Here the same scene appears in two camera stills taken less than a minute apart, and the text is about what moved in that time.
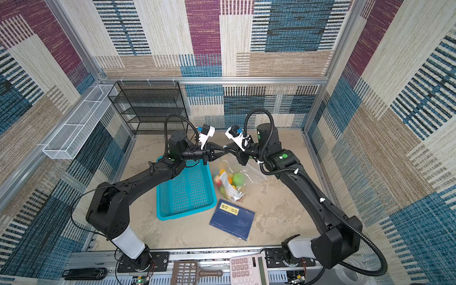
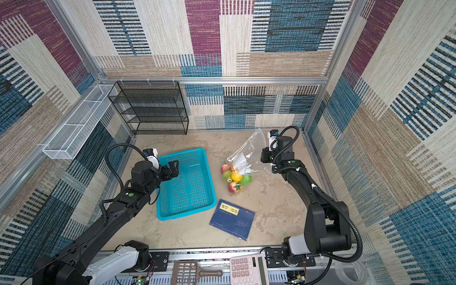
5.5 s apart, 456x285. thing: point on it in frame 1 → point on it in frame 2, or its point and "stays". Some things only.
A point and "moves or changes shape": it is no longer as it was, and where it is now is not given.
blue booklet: [233, 219] stays
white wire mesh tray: [67, 142] stays
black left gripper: [208, 155] → [169, 176]
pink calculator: [248, 269] stays
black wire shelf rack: [151, 107] stays
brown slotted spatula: [186, 272] stays
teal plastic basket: [190, 193] stays
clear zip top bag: [233, 179] moves or changes shape
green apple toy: [238, 179] → [246, 179]
